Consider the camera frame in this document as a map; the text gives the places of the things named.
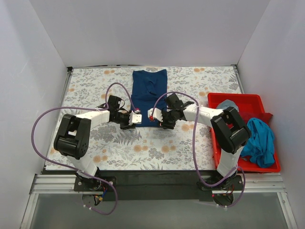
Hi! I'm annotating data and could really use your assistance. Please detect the aluminium frame rail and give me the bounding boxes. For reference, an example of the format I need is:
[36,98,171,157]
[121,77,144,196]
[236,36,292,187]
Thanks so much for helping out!
[20,175,76,229]

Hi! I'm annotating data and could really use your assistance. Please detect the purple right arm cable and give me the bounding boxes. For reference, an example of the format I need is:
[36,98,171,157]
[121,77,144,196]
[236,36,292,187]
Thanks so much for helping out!
[152,92,246,208]

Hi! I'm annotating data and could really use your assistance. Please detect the floral patterned table mat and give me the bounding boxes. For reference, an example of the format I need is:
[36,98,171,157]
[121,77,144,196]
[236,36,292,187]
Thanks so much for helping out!
[62,66,241,170]

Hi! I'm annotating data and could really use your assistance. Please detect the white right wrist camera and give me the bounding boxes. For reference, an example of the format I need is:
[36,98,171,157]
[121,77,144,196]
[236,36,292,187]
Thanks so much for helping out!
[148,108,163,122]

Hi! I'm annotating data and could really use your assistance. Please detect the grey t shirt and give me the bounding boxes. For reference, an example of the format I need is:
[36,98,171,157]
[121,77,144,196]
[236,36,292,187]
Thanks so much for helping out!
[216,99,239,112]

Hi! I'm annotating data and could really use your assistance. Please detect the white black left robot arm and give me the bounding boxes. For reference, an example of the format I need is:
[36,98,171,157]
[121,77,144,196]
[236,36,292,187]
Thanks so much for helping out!
[53,95,142,191]

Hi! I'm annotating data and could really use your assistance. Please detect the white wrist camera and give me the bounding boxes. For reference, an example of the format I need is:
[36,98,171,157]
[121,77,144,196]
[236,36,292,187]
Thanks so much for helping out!
[129,109,142,125]
[148,108,163,122]

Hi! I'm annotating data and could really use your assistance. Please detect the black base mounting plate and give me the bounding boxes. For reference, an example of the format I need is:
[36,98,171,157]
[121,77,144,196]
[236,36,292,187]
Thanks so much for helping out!
[74,170,243,205]

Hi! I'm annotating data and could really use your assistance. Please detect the red plastic bin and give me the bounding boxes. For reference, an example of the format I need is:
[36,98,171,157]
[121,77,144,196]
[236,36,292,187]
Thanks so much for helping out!
[207,93,281,173]

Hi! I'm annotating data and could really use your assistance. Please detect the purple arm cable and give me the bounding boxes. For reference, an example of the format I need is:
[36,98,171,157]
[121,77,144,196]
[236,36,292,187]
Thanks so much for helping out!
[152,92,246,208]
[31,82,141,215]

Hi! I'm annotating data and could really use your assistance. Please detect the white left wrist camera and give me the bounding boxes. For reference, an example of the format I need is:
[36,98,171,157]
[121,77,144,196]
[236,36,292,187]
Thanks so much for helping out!
[129,109,142,125]

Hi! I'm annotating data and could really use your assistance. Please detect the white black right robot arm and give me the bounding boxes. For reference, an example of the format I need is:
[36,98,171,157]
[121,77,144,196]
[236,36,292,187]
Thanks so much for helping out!
[148,92,251,190]

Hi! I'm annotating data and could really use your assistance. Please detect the red t shirt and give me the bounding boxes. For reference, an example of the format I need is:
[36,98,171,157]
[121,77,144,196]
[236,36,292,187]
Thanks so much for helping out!
[240,112,273,125]

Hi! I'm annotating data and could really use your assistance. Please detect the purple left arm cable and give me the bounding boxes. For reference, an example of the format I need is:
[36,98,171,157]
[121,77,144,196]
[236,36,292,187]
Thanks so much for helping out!
[31,82,141,215]

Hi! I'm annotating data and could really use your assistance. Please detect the navy blue t shirt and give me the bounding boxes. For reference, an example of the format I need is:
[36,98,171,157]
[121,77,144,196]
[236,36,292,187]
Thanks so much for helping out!
[131,69,167,127]

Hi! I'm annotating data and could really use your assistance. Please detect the teal blue t shirt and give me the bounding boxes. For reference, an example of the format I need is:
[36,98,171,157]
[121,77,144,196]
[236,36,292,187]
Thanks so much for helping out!
[240,118,275,168]

